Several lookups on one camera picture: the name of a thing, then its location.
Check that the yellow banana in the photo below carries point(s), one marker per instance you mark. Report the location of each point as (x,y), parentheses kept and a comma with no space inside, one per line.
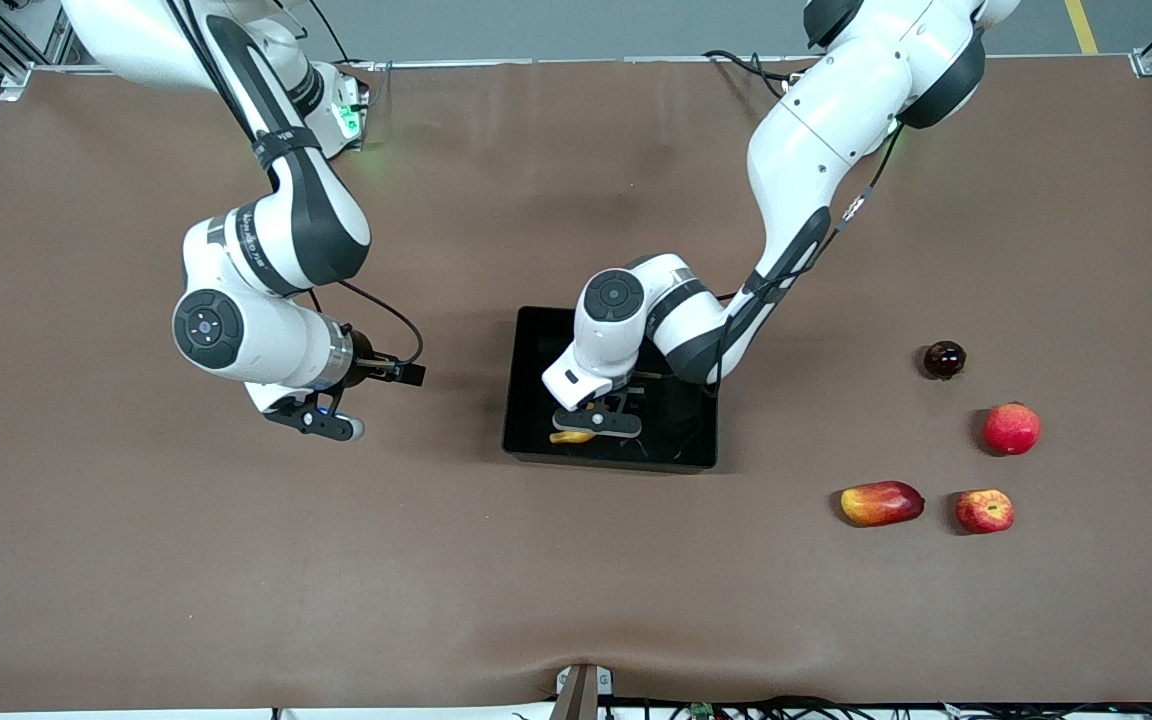
(571,436)

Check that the red yellow mango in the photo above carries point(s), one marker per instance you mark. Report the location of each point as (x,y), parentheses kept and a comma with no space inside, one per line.
(881,503)

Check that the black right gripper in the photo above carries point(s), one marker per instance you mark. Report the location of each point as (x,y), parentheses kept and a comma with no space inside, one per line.
(366,360)

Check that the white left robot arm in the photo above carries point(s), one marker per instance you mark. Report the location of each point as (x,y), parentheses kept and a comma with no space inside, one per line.
(836,110)

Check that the dark red plum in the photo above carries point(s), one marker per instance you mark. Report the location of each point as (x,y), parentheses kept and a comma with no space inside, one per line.
(944,360)

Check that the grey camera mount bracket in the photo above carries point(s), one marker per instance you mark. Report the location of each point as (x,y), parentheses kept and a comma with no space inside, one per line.
(581,695)

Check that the black plastic box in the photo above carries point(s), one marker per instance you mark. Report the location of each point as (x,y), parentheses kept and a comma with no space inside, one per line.
(681,445)

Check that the round red peach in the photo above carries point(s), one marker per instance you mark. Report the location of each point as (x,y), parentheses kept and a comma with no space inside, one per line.
(1011,430)

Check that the brown table mat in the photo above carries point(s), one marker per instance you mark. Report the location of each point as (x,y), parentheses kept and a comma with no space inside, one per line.
(236,550)

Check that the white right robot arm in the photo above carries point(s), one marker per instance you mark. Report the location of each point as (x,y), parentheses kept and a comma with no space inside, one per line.
(296,210)

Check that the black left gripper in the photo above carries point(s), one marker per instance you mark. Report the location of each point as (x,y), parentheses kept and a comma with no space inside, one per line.
(633,404)

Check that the small red yellow apple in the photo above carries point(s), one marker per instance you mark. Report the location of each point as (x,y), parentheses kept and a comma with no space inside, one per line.
(984,511)

